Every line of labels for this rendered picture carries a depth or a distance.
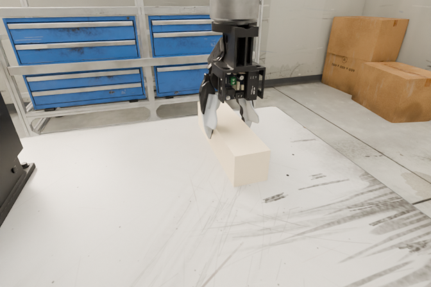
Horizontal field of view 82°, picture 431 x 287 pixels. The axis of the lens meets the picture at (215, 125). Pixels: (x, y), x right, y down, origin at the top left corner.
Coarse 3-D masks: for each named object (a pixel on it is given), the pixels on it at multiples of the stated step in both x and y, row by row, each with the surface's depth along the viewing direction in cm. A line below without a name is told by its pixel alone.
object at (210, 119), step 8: (208, 96) 44; (216, 96) 43; (208, 104) 45; (216, 104) 43; (208, 112) 45; (216, 112) 43; (208, 120) 45; (216, 120) 42; (208, 128) 47; (208, 136) 48
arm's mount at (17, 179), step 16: (0, 96) 38; (0, 112) 38; (0, 128) 37; (0, 144) 36; (16, 144) 41; (0, 160) 36; (16, 160) 40; (0, 176) 35; (16, 176) 40; (0, 192) 35; (16, 192) 38; (0, 208) 35; (0, 224) 34
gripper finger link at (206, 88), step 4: (204, 76) 44; (208, 76) 43; (204, 80) 44; (208, 80) 44; (204, 84) 43; (208, 84) 43; (200, 88) 44; (204, 88) 44; (208, 88) 44; (212, 88) 44; (200, 92) 44; (204, 92) 44; (208, 92) 44; (212, 92) 44; (200, 96) 44; (204, 96) 44; (200, 100) 45; (204, 100) 45; (200, 104) 46; (204, 104) 45; (200, 108) 47; (204, 108) 45; (204, 112) 46
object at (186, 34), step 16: (160, 16) 164; (176, 16) 167; (192, 16) 170; (208, 16) 173; (160, 32) 169; (176, 32) 171; (192, 32) 173; (208, 32) 176; (160, 48) 172; (176, 48) 176; (192, 48) 179; (208, 48) 182; (176, 64) 180; (192, 64) 184; (160, 80) 182; (176, 80) 185; (192, 80) 189; (160, 96) 187
